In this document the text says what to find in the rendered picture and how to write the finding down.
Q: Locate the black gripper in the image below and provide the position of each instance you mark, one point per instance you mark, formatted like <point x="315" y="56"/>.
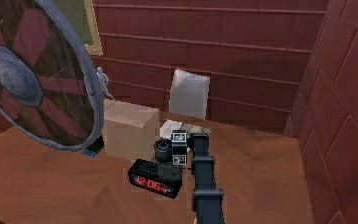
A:
<point x="163" y="150"/>

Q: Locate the tan cardboard box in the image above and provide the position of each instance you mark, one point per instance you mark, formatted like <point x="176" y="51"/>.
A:
<point x="130" y="130"/>

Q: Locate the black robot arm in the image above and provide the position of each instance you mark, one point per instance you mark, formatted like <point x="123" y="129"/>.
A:
<point x="204" y="180"/>

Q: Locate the cream framed window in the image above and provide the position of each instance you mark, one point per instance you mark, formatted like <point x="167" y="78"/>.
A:
<point x="83" y="23"/>

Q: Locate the grey human figurine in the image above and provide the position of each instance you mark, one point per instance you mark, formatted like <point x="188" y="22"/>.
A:
<point x="103" y="81"/>

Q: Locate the round wooden shield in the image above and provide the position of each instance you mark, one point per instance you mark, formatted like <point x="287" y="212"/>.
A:
<point x="37" y="76"/>

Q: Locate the brown wooden table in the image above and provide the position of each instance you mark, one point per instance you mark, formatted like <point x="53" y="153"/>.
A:
<point x="87" y="186"/>

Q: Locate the black digital alarm clock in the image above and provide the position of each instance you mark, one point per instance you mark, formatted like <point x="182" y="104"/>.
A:
<point x="150" y="181"/>

